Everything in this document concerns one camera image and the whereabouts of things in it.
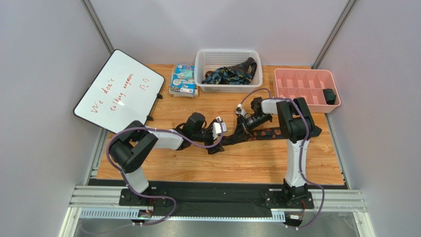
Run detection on white whiteboard black frame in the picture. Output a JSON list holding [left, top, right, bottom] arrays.
[[73, 49, 165, 133]]

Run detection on purple cable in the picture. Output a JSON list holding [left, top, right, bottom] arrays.
[[106, 118, 225, 227], [240, 87, 326, 230]]

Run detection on aluminium frame post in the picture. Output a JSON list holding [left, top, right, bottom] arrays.
[[311, 0, 359, 69], [81, 0, 114, 55]]

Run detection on right aluminium frame post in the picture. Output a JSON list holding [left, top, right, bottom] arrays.
[[311, 0, 359, 69]]

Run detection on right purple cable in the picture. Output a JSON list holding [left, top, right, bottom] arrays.
[[240, 87, 326, 230]]

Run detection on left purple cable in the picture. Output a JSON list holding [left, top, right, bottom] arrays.
[[106, 118, 225, 227]]

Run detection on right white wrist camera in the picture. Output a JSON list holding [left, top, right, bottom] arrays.
[[235, 104, 248, 117]]

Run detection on blue white packet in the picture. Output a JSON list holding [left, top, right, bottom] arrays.
[[168, 64, 199, 98]]

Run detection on white plastic basket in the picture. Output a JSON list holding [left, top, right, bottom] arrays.
[[194, 49, 263, 93]]

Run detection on black orange floral tie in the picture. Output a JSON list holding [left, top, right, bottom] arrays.
[[220, 125, 323, 146]]

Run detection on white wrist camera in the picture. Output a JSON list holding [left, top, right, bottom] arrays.
[[211, 117, 227, 140], [235, 104, 248, 117]]

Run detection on pink divided organizer tray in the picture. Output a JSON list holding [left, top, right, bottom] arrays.
[[273, 68, 341, 114]]

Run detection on rolled black tie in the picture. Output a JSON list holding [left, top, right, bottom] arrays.
[[322, 88, 337, 105]]

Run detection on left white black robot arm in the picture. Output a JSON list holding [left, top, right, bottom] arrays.
[[106, 113, 227, 195]]

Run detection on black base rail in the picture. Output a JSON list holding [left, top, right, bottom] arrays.
[[86, 178, 349, 218]]

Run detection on left aluminium frame post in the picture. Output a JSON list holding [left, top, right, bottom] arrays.
[[81, 0, 114, 55]]

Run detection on dark floral ties pile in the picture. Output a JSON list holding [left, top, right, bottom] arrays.
[[201, 57, 257, 85]]

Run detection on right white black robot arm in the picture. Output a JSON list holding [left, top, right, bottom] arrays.
[[223, 97, 317, 207]]

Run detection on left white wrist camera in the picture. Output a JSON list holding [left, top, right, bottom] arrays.
[[211, 117, 227, 140]]

